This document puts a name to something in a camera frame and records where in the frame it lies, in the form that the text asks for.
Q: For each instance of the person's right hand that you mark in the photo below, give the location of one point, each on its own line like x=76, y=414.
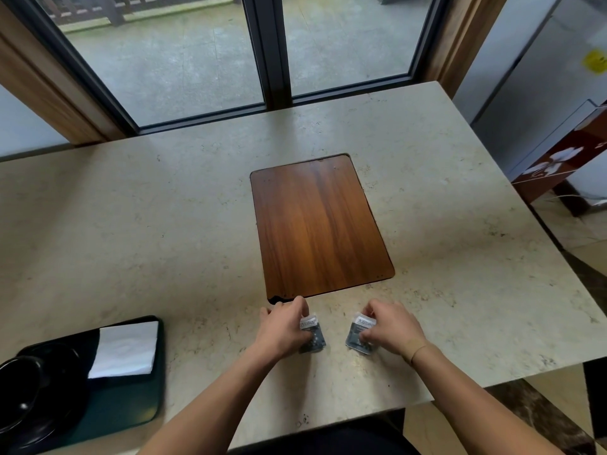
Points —
x=396, y=329

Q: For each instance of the person's left hand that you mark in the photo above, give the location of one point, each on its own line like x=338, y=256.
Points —
x=280, y=329

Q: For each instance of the person's right thumb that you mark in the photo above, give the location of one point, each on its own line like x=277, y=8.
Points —
x=367, y=337

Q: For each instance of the person's left thumb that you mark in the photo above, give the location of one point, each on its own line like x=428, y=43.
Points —
x=306, y=336

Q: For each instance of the small clear packet dark contents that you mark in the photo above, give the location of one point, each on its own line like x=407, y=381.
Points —
x=314, y=335
x=356, y=332

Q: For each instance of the person's left forearm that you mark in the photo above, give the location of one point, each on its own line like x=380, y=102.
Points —
x=213, y=402

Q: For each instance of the person's right forearm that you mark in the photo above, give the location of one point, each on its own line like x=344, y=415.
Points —
x=474, y=402

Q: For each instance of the brown wooden board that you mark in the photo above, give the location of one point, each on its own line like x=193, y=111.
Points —
x=318, y=227

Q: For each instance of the white paper napkin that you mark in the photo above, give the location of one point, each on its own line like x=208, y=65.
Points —
x=125, y=349

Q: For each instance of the dark green tray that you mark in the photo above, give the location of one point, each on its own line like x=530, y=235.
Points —
x=118, y=398

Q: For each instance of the brown floral panel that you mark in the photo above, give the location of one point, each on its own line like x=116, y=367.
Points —
x=564, y=161

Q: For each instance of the black bowl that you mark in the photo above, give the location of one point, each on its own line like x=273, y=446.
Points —
x=33, y=398

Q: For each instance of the silver refrigerator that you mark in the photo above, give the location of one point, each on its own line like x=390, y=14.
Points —
x=536, y=75

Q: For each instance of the yellow sticker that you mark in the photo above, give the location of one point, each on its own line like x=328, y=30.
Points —
x=595, y=61

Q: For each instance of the dark metal window frame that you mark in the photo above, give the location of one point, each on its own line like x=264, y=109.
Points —
x=265, y=56

